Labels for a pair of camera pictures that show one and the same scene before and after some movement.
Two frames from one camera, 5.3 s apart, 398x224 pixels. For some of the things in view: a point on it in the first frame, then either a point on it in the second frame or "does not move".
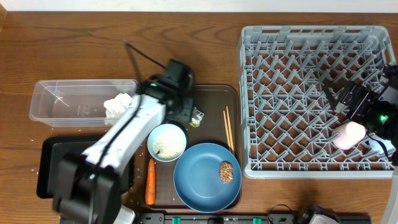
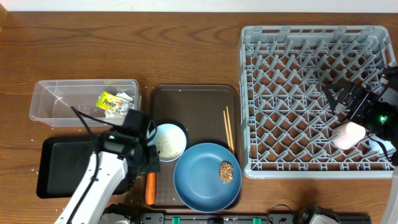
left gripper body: (185, 109) to (150, 162)
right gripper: (366, 98) does not move
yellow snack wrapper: (198, 116) to (109, 101)
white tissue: (116, 106) does not move
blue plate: (197, 178) does not move
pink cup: (347, 135) does not move
